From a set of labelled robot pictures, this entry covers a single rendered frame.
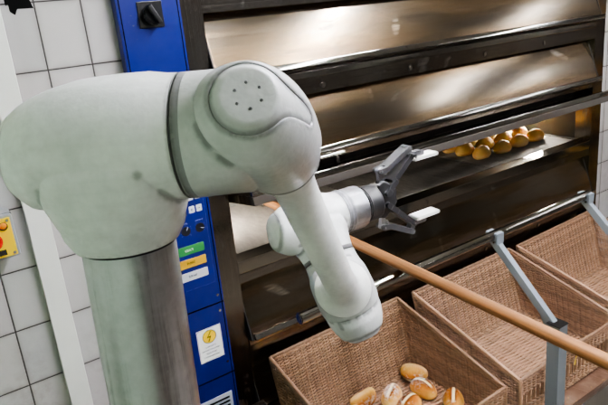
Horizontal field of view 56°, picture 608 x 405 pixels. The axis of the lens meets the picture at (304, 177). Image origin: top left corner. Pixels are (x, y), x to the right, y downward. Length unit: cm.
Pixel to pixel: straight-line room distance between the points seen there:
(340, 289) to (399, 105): 113
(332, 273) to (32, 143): 50
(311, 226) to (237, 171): 30
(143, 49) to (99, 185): 93
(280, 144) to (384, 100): 143
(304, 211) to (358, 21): 113
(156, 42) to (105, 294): 95
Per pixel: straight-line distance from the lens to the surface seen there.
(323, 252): 87
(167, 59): 151
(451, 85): 216
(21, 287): 156
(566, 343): 130
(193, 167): 55
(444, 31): 209
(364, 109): 188
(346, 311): 104
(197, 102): 53
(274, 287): 185
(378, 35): 189
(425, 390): 208
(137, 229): 59
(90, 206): 59
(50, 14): 147
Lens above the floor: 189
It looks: 17 degrees down
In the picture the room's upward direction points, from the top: 6 degrees counter-clockwise
